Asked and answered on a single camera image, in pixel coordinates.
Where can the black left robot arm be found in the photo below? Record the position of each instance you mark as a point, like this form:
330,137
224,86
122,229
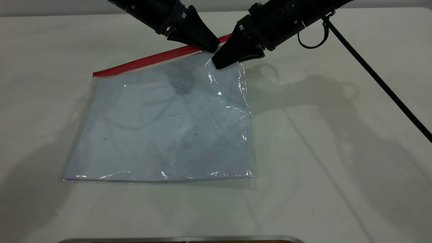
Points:
141,10

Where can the transparent zip bag red zipper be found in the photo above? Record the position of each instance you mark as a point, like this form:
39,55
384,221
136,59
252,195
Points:
162,128

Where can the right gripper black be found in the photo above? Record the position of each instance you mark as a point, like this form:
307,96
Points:
273,23

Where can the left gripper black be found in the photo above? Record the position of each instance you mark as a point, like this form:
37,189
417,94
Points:
170,17

